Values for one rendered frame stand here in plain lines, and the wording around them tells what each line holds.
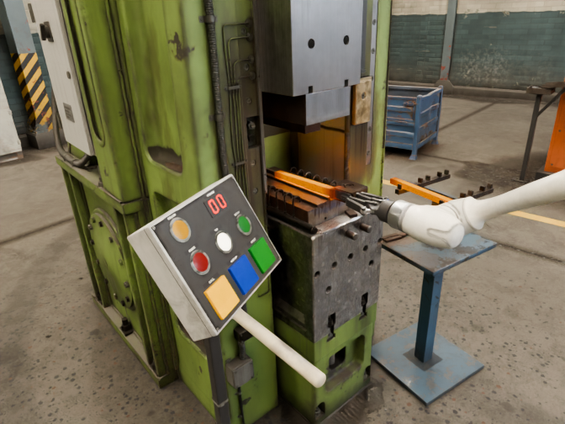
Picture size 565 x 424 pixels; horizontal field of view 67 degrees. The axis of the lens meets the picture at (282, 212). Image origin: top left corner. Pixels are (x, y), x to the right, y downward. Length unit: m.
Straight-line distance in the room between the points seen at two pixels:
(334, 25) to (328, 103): 0.22
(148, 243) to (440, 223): 0.76
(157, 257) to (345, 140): 1.01
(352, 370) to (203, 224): 1.21
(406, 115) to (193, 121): 4.07
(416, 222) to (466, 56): 8.07
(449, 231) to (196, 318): 0.70
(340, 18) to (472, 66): 7.86
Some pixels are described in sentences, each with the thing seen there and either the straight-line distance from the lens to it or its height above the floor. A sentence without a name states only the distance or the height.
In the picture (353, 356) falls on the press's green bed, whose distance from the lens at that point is 2.05.
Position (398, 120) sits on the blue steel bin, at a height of 0.42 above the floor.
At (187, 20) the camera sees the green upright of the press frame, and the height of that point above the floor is 1.58.
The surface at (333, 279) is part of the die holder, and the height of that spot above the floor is 0.71.
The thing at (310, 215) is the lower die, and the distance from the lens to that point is 1.47.
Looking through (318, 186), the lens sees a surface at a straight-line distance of 1.54.
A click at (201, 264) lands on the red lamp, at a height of 1.09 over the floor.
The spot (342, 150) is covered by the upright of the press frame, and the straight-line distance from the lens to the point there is 1.76.
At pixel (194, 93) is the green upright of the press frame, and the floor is 1.39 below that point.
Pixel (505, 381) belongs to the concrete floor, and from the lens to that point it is 2.38.
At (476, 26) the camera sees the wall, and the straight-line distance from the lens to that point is 9.18.
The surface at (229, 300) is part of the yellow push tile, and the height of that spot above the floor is 1.00.
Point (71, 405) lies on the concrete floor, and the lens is 2.36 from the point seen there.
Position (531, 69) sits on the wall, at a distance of 8.93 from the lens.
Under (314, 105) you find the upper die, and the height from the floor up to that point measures 1.33.
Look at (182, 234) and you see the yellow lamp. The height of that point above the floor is 1.16.
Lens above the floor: 1.59
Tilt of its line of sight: 25 degrees down
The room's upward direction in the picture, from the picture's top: 3 degrees counter-clockwise
